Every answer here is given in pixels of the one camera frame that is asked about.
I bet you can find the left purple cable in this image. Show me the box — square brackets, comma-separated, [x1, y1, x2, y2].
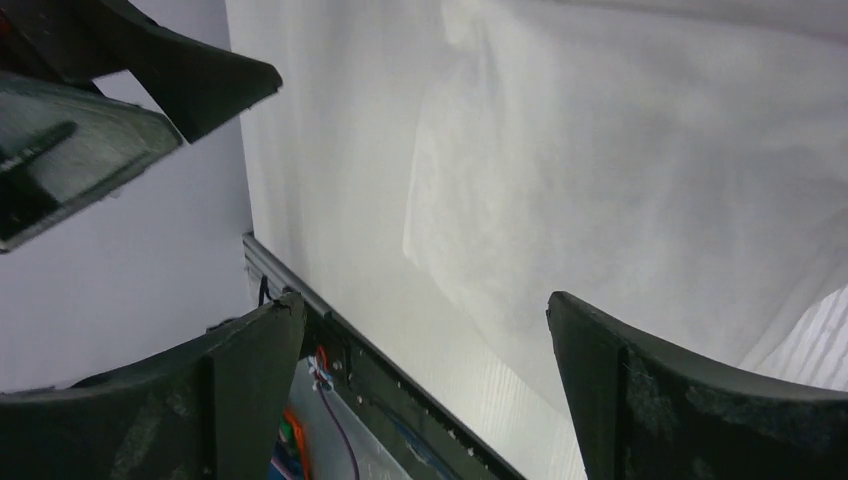
[311, 370, 362, 480]

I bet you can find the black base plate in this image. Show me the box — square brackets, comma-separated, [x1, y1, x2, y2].
[301, 309, 522, 479]

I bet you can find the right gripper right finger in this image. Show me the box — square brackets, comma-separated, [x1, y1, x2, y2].
[547, 292, 847, 479]

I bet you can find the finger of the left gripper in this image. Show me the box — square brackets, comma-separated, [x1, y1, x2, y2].
[99, 1, 283, 143]
[1, 72, 183, 253]

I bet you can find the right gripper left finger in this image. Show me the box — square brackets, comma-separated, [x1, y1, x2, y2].
[1, 293, 306, 479]

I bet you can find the white t shirt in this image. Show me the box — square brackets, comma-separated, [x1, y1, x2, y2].
[225, 0, 848, 425]

